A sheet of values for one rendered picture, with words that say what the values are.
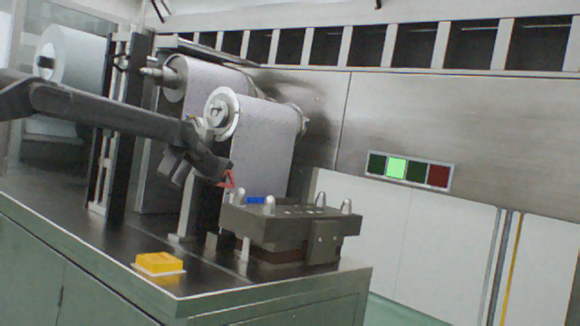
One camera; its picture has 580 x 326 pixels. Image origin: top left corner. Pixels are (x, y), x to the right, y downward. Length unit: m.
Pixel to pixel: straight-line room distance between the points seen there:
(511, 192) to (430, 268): 2.72
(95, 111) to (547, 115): 0.92
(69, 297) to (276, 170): 0.63
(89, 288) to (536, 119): 1.10
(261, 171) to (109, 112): 0.54
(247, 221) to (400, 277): 2.96
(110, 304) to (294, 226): 0.45
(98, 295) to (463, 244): 2.94
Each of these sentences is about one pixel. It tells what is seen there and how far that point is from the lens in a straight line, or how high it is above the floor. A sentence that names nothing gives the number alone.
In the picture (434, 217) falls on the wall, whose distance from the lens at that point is 3.83.
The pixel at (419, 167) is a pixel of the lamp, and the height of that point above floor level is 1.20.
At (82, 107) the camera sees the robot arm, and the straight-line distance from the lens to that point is 0.88.
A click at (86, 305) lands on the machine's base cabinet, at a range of 1.28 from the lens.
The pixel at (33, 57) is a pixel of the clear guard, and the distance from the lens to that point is 2.09.
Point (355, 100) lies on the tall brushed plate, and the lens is 1.40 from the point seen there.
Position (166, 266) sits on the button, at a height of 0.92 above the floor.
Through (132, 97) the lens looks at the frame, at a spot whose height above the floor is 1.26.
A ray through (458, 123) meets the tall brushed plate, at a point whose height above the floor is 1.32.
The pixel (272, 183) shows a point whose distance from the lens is 1.36.
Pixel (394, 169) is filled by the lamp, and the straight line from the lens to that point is 1.30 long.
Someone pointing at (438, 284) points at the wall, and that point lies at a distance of 3.87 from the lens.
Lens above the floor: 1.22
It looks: 3 degrees down
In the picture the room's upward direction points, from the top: 9 degrees clockwise
